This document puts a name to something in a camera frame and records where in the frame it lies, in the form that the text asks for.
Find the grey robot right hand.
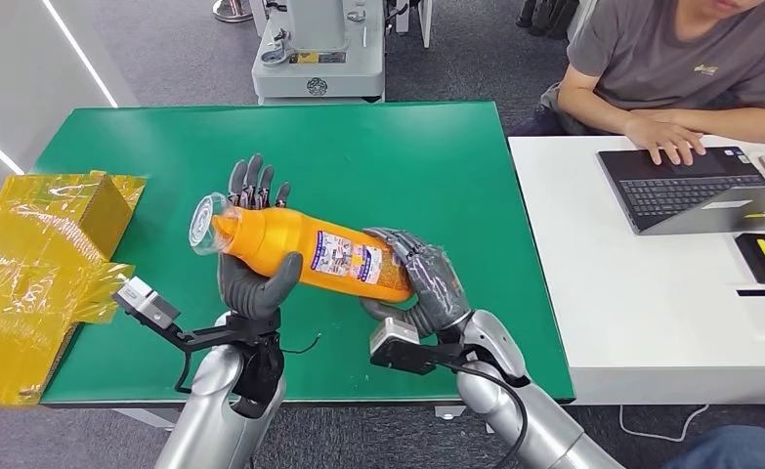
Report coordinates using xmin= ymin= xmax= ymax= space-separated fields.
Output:
xmin=359 ymin=226 xmax=473 ymax=340

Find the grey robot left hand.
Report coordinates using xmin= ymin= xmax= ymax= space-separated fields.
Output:
xmin=216 ymin=152 xmax=305 ymax=321

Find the orange bottle with label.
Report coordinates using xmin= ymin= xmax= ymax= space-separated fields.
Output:
xmin=188 ymin=191 xmax=417 ymax=305

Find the yellow taped cardboard box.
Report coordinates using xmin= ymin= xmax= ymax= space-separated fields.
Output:
xmin=0 ymin=170 xmax=149 ymax=408

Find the white desk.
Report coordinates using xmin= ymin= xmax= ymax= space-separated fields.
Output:
xmin=507 ymin=134 xmax=765 ymax=434

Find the white machine base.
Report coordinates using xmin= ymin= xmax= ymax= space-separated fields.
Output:
xmin=250 ymin=0 xmax=387 ymax=107

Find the grey laptop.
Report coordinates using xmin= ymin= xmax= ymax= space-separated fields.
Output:
xmin=596 ymin=145 xmax=765 ymax=236

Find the person's right hand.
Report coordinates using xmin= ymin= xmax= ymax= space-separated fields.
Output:
xmin=622 ymin=116 xmax=707 ymax=167

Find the metal stanchion base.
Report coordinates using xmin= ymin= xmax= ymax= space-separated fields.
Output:
xmin=211 ymin=0 xmax=254 ymax=24

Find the person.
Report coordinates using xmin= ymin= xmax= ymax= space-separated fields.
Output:
xmin=510 ymin=0 xmax=765 ymax=167

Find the person's leg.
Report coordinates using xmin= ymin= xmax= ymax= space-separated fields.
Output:
xmin=659 ymin=423 xmax=765 ymax=469

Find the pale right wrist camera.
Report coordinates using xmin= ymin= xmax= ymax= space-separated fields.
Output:
xmin=367 ymin=316 xmax=423 ymax=365

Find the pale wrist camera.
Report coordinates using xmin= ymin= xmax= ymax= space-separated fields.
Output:
xmin=367 ymin=316 xmax=423 ymax=365
xmin=110 ymin=276 xmax=182 ymax=332

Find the thin black cable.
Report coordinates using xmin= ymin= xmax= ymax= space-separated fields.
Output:
xmin=280 ymin=332 xmax=323 ymax=357

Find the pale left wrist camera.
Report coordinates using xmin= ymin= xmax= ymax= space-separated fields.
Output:
xmin=110 ymin=276 xmax=182 ymax=332

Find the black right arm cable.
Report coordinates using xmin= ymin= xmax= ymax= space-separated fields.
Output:
xmin=439 ymin=361 xmax=530 ymax=469

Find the white floor cable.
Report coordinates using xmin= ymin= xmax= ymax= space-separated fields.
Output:
xmin=617 ymin=404 xmax=711 ymax=446

